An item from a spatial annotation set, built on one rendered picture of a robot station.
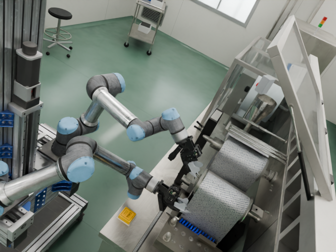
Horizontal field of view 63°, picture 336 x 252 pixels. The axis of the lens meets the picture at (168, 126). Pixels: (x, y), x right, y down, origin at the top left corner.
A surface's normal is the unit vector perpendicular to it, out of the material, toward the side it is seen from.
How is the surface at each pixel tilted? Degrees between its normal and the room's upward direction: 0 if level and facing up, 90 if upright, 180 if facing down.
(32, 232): 0
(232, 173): 92
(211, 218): 90
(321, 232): 0
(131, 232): 0
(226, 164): 92
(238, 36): 90
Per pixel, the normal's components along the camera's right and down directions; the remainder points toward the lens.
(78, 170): 0.43, 0.60
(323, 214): 0.34, -0.76
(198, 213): -0.42, 0.41
